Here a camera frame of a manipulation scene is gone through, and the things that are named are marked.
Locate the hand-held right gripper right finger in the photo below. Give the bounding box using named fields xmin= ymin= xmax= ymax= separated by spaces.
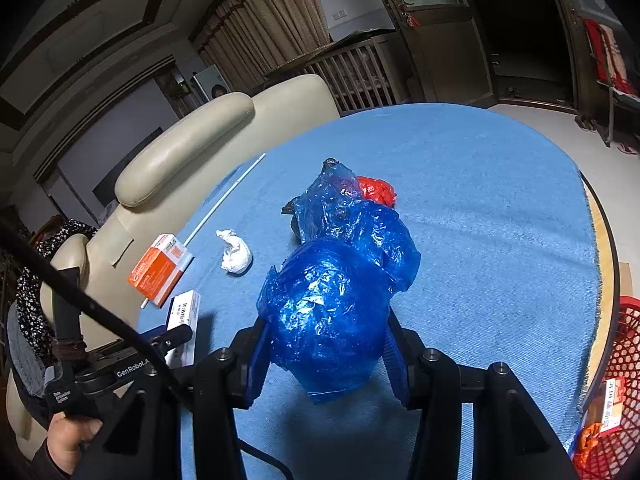
xmin=385 ymin=307 xmax=573 ymax=480

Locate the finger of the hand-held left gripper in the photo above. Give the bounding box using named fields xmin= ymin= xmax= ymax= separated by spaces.
xmin=137 ymin=322 xmax=195 ymax=358

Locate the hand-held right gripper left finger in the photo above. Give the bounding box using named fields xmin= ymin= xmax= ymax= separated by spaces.
xmin=75 ymin=310 xmax=273 ymax=480

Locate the blue plastic bag bundle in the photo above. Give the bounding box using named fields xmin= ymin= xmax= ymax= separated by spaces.
xmin=256 ymin=157 xmax=423 ymax=406

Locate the black plastic bag bundle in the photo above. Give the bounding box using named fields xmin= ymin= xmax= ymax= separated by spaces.
xmin=281 ymin=199 xmax=307 ymax=246

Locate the red plastic bag bundle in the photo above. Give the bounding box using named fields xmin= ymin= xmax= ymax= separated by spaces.
xmin=356 ymin=176 xmax=397 ymax=208

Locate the red plastic basket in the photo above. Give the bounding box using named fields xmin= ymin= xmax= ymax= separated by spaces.
xmin=570 ymin=296 xmax=640 ymax=480

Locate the person's left hand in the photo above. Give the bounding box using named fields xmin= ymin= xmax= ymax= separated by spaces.
xmin=47 ymin=412 xmax=103 ymax=476

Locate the white printed box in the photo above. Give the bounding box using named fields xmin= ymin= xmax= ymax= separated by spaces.
xmin=162 ymin=290 xmax=202 ymax=368

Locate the orange and white box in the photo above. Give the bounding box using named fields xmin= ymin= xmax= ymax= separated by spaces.
xmin=126 ymin=232 xmax=195 ymax=308

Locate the person's floral clothing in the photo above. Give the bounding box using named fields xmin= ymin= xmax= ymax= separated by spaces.
xmin=7 ymin=217 xmax=98 ymax=411

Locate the crumpled white tissue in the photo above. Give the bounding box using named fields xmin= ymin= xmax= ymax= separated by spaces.
xmin=216 ymin=229 xmax=254 ymax=276

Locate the thin white stick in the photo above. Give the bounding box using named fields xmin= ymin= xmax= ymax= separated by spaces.
xmin=140 ymin=154 xmax=267 ymax=309

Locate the black television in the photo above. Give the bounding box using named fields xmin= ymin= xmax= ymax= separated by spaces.
xmin=92 ymin=127 xmax=165 ymax=207

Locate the blue table cloth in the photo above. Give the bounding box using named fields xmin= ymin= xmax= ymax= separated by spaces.
xmin=135 ymin=102 xmax=603 ymax=480

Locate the orange plastic wrapper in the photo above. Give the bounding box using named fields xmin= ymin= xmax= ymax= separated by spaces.
xmin=575 ymin=422 xmax=608 ymax=466

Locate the cream leather armchair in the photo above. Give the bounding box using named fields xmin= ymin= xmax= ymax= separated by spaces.
xmin=10 ymin=74 xmax=337 ymax=461

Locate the white carton red print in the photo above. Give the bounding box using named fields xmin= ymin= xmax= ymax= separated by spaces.
xmin=597 ymin=377 xmax=628 ymax=433

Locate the white board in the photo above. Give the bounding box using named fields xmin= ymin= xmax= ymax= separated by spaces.
xmin=192 ymin=66 xmax=231 ymax=103

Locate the wooden baby crib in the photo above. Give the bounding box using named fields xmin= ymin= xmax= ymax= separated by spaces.
xmin=262 ymin=30 xmax=416 ymax=113

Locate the wooden glass-panel door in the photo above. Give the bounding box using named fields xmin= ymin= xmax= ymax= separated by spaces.
xmin=360 ymin=0 xmax=496 ymax=106
xmin=539 ymin=0 xmax=631 ymax=111

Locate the beige curtain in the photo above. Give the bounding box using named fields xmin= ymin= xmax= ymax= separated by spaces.
xmin=192 ymin=0 xmax=331 ymax=93

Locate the red door tassel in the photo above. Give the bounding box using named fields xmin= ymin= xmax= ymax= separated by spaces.
xmin=397 ymin=2 xmax=423 ymax=28

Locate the red striped garment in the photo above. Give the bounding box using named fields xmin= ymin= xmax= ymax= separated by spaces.
xmin=582 ymin=17 xmax=640 ymax=98

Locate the black cable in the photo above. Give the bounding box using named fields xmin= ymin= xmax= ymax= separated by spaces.
xmin=0 ymin=217 xmax=293 ymax=480

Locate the metal frame chair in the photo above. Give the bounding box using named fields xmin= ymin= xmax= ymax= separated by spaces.
xmin=595 ymin=77 xmax=640 ymax=148

